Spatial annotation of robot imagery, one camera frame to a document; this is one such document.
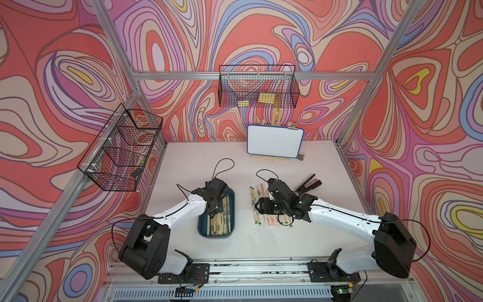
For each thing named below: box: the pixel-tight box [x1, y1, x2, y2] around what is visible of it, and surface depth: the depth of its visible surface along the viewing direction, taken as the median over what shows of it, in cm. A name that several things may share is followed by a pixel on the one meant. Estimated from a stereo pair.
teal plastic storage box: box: [197, 187, 236, 239], surface depth 86 cm
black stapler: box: [294, 173, 322, 196], surface depth 100 cm
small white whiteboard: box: [246, 124, 305, 159], surface depth 101 cm
